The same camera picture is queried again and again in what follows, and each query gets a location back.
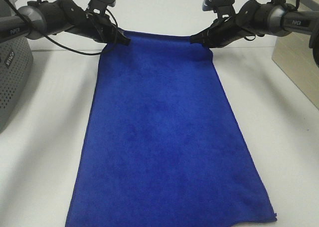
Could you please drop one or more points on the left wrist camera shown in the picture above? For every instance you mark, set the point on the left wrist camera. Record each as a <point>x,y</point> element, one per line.
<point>100,5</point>

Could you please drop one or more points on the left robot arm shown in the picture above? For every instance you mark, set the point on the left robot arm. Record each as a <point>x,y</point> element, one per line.
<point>38,20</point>

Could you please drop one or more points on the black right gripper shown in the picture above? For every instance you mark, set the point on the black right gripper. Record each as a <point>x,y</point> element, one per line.
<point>229,29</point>

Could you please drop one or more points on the beige storage box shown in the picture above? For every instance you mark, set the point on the beige storage box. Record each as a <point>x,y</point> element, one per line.
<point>293,55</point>

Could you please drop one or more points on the grey perforated plastic basket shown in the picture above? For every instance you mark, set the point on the grey perforated plastic basket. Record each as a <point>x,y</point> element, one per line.
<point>16,59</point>

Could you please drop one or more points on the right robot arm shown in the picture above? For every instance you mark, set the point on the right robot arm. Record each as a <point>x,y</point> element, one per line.
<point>255,19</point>

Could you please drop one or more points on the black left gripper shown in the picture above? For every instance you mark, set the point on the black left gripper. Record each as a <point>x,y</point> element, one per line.
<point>93,23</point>

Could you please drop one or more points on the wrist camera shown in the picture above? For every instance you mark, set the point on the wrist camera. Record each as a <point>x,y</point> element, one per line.
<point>223,8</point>
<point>100,5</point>

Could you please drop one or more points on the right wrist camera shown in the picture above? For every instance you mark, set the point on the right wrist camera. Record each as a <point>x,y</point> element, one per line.
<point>223,8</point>

